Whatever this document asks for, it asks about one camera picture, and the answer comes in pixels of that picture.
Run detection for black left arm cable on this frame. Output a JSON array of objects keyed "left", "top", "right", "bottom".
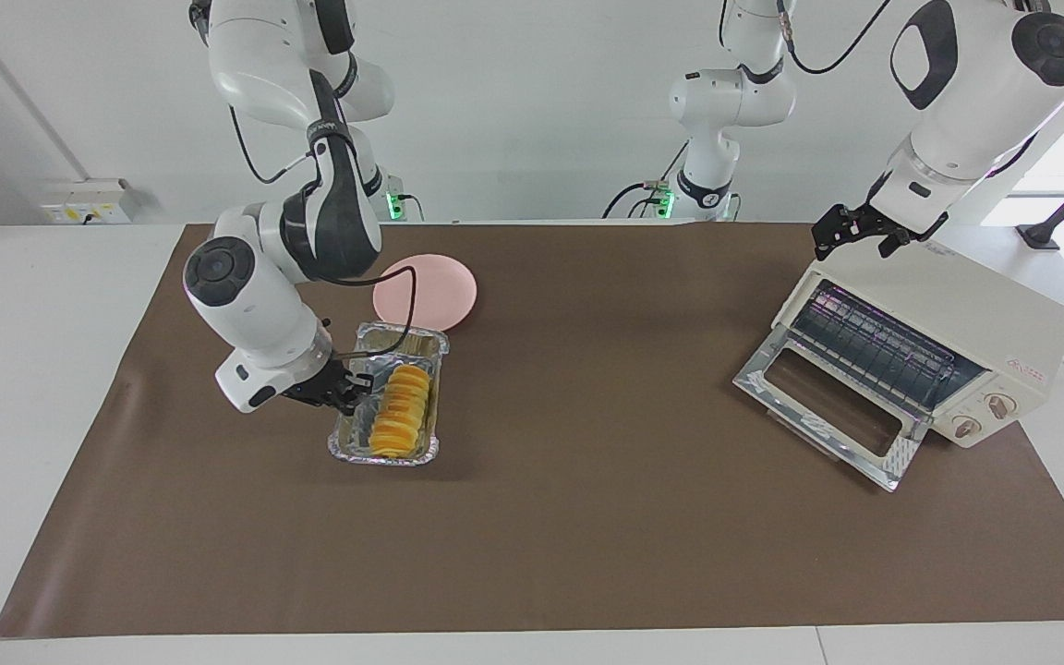
[{"left": 775, "top": 0, "right": 895, "bottom": 77}]

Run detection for aluminium foil tray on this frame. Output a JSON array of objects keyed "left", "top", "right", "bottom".
[{"left": 327, "top": 320, "right": 451, "bottom": 466}]

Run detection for sliced yellow bread loaf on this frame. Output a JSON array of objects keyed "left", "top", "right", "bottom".
[{"left": 368, "top": 363, "right": 434, "bottom": 459}]

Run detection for cream toaster oven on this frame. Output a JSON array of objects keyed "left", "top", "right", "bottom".
[{"left": 770, "top": 242, "right": 1064, "bottom": 450}]

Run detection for white wall socket box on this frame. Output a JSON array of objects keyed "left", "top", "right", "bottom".
[{"left": 40, "top": 178, "right": 141, "bottom": 226}]

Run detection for metal oven wire rack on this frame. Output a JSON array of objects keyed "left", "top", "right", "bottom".
[{"left": 789, "top": 282, "right": 987, "bottom": 417}]

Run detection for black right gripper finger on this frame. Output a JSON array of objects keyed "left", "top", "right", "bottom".
[
  {"left": 284, "top": 377, "right": 369, "bottom": 418},
  {"left": 324, "top": 354, "right": 376, "bottom": 393}
]

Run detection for pink round plate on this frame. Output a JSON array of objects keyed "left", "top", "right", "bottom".
[{"left": 372, "top": 254, "right": 479, "bottom": 334}]

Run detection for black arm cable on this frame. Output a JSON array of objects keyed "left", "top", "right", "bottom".
[
  {"left": 227, "top": 102, "right": 418, "bottom": 357},
  {"left": 775, "top": 0, "right": 895, "bottom": 77}
]

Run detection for glass oven door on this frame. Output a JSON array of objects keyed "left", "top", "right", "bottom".
[{"left": 732, "top": 323, "right": 936, "bottom": 493}]

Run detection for brown table mat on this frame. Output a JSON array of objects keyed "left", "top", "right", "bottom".
[{"left": 0, "top": 222, "right": 1064, "bottom": 639}]

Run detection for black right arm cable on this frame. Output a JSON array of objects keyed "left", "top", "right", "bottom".
[{"left": 227, "top": 102, "right": 418, "bottom": 357}]

